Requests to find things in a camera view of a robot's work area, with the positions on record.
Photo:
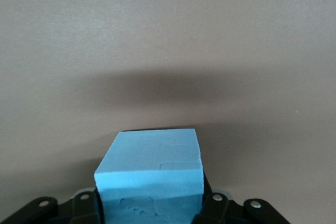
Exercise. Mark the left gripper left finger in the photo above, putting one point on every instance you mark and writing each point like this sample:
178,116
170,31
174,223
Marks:
84,208

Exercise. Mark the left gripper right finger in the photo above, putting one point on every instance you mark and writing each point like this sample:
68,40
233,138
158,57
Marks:
218,208

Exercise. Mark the light blue foam block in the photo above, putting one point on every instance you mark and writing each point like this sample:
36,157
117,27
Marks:
147,155

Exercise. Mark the brown table cover sheet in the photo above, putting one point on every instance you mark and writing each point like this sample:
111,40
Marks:
168,24

